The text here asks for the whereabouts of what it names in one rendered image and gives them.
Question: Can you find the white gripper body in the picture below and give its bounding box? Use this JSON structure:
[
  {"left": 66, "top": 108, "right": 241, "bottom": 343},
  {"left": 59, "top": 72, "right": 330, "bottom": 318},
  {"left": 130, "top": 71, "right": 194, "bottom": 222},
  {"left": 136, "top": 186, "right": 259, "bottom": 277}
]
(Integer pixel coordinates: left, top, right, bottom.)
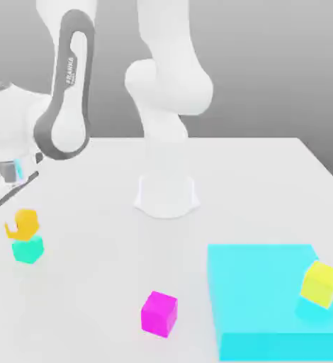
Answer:
[{"left": 0, "top": 170, "right": 40, "bottom": 220}]

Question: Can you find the small green cube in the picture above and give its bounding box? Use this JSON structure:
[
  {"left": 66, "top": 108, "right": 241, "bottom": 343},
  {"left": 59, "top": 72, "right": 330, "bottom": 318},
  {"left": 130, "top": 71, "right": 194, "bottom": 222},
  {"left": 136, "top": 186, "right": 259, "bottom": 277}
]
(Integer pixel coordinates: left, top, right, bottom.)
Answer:
[{"left": 11, "top": 235, "right": 45, "bottom": 265}]

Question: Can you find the small magenta cube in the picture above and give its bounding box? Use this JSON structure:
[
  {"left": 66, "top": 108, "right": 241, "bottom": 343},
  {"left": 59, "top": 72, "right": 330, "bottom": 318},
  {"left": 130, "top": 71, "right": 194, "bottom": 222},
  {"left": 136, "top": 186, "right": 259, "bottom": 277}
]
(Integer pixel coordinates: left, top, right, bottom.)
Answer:
[{"left": 140, "top": 290, "right": 179, "bottom": 339}]

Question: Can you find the small yellow cube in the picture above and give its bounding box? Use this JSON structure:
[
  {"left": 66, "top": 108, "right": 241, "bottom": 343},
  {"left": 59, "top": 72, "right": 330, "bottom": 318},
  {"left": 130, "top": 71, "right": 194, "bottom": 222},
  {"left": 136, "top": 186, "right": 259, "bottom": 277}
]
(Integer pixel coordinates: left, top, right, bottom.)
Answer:
[{"left": 300, "top": 259, "right": 333, "bottom": 310}]

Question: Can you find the large cyan box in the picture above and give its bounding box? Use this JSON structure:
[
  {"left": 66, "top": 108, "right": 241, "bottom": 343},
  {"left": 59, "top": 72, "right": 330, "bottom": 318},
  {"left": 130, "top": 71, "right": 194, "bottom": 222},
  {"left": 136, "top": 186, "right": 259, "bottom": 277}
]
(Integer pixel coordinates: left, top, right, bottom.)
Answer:
[{"left": 207, "top": 243, "right": 333, "bottom": 363}]

